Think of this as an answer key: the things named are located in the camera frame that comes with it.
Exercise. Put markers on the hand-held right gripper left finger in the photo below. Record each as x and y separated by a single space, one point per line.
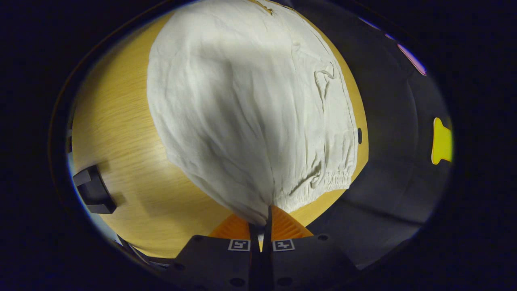
214 262

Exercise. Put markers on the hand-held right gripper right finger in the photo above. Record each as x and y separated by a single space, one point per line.
307 262

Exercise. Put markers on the black angular block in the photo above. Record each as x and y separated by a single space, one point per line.
97 194

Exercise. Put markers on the black backdrop cloth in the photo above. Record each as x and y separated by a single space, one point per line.
396 141

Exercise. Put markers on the white jeans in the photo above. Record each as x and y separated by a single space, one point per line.
242 101

